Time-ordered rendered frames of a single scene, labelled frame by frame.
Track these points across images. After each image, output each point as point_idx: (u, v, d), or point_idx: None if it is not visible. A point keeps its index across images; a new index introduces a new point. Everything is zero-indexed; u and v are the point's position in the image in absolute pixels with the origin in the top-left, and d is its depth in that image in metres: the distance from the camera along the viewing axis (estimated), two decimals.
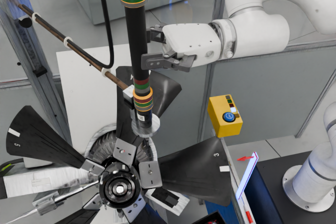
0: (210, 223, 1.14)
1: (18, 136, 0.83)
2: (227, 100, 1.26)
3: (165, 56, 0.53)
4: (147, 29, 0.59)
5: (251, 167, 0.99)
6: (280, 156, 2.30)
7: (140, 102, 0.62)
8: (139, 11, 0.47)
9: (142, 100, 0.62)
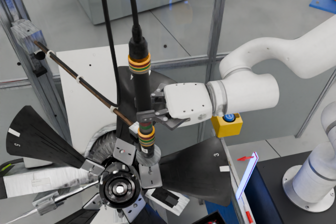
0: (210, 223, 1.14)
1: (18, 136, 0.83)
2: None
3: (155, 114, 0.65)
4: None
5: (251, 167, 0.99)
6: (280, 156, 2.30)
7: (144, 139, 0.73)
8: (144, 75, 0.57)
9: (145, 138, 0.72)
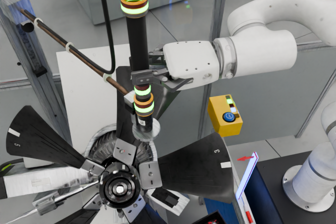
0: (210, 223, 1.14)
1: (18, 136, 0.83)
2: (227, 100, 1.26)
3: (153, 73, 0.55)
4: None
5: (251, 167, 0.99)
6: (280, 156, 2.30)
7: (141, 108, 0.64)
8: (140, 21, 0.48)
9: (142, 105, 0.63)
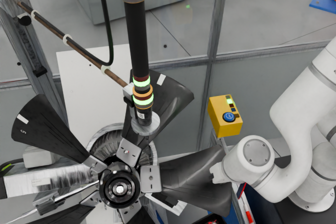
0: (210, 223, 1.14)
1: (26, 123, 0.83)
2: (227, 100, 1.26)
3: None
4: (223, 182, 0.90)
5: None
6: (280, 156, 2.30)
7: (140, 100, 0.62)
8: (139, 7, 0.46)
9: (141, 98, 0.61)
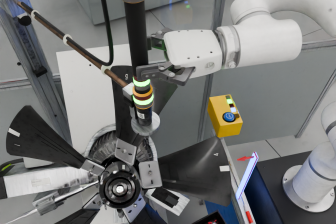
0: (210, 223, 1.14)
1: None
2: (227, 100, 1.26)
3: (160, 69, 0.52)
4: (147, 37, 0.58)
5: (251, 167, 0.99)
6: (280, 156, 2.30)
7: (140, 100, 0.62)
8: (139, 7, 0.46)
9: (141, 98, 0.61)
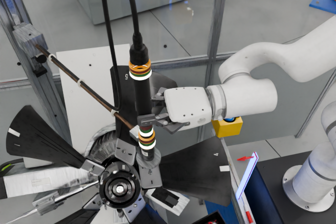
0: (210, 223, 1.14)
1: None
2: None
3: (155, 118, 0.66)
4: None
5: (251, 167, 0.99)
6: (280, 156, 2.30)
7: (144, 143, 0.74)
8: (145, 81, 0.58)
9: (146, 141, 0.73)
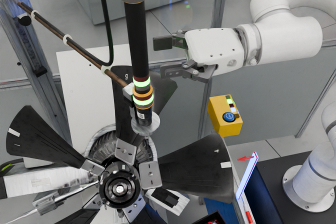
0: (210, 223, 1.14)
1: None
2: (227, 100, 1.26)
3: (184, 67, 0.53)
4: (168, 36, 0.59)
5: (251, 167, 0.99)
6: (280, 156, 2.30)
7: (140, 100, 0.62)
8: (139, 7, 0.46)
9: (141, 98, 0.61)
